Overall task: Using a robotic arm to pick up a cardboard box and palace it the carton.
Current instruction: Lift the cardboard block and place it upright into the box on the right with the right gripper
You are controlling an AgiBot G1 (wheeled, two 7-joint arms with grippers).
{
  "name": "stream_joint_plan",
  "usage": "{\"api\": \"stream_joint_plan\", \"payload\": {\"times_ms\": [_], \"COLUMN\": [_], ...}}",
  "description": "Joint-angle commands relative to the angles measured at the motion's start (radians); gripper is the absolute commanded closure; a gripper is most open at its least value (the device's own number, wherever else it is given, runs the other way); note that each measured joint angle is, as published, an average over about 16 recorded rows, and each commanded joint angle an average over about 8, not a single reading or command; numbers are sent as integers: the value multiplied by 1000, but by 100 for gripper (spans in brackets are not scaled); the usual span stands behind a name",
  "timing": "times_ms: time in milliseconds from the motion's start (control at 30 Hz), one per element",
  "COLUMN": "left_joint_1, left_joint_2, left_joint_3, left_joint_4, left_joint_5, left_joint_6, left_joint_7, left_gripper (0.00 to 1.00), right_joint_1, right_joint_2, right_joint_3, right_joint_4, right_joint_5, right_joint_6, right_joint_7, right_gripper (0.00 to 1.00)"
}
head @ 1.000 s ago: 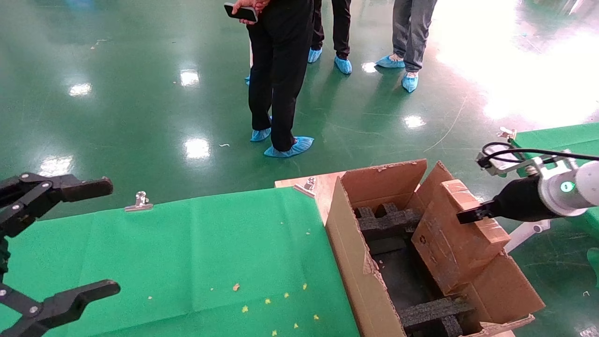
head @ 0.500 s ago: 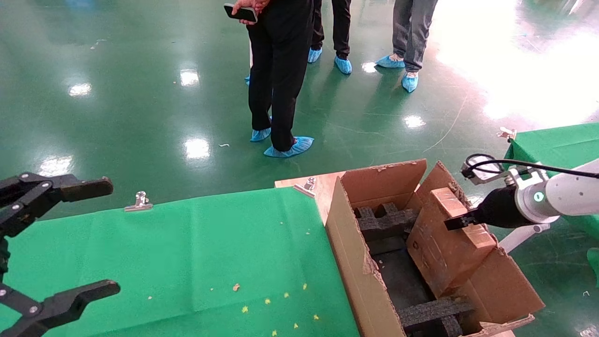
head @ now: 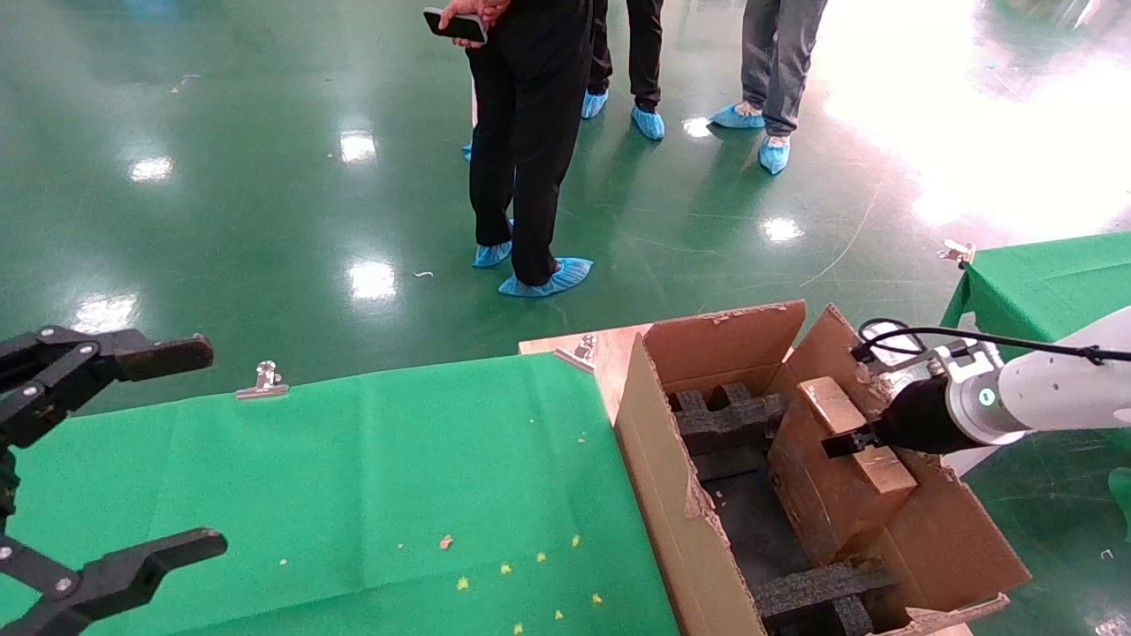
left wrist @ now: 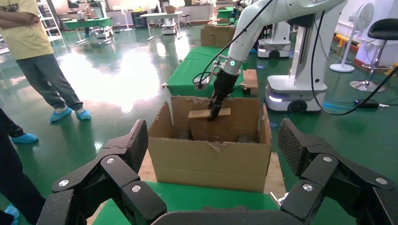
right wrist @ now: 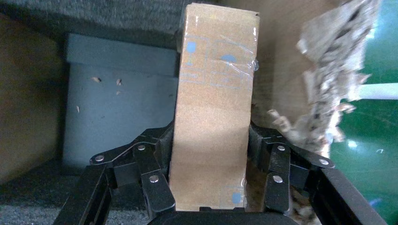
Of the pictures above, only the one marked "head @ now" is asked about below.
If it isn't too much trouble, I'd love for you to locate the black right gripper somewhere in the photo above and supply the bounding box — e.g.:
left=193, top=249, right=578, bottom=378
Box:
left=821, top=375, right=977, bottom=459

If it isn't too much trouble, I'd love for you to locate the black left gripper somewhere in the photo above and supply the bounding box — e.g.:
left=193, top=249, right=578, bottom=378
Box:
left=0, top=327, right=229, bottom=636

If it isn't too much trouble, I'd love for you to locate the small brown cardboard box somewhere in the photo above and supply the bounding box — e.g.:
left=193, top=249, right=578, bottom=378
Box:
left=767, top=376, right=920, bottom=566

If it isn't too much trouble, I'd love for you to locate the black smartphone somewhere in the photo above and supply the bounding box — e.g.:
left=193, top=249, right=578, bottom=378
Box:
left=422, top=7, right=490, bottom=45

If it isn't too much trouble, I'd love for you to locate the large open cardboard carton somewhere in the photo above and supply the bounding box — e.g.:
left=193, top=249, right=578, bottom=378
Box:
left=614, top=299, right=1033, bottom=636

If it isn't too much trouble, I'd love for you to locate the bystander hand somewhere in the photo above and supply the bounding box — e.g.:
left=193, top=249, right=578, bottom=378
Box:
left=439, top=0, right=513, bottom=29

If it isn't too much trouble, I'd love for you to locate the black foam liner sheet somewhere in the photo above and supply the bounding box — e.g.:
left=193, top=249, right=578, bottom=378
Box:
left=694, top=446, right=818, bottom=593

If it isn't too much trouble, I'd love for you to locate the green tablecloth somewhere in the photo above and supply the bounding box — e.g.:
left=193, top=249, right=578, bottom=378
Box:
left=942, top=231, right=1131, bottom=341
left=0, top=352, right=681, bottom=636

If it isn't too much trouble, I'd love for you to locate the person in grey jeans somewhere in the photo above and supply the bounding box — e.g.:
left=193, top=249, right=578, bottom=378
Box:
left=740, top=0, right=830, bottom=138

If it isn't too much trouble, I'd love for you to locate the person in black baggy trousers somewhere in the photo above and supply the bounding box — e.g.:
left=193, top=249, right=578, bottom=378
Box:
left=463, top=0, right=597, bottom=285

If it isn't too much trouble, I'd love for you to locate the person in black slim trousers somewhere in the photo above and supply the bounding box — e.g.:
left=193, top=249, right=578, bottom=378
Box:
left=588, top=0, right=665, bottom=109

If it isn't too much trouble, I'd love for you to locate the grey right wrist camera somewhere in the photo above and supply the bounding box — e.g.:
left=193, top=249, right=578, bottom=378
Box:
left=853, top=322, right=1004, bottom=398

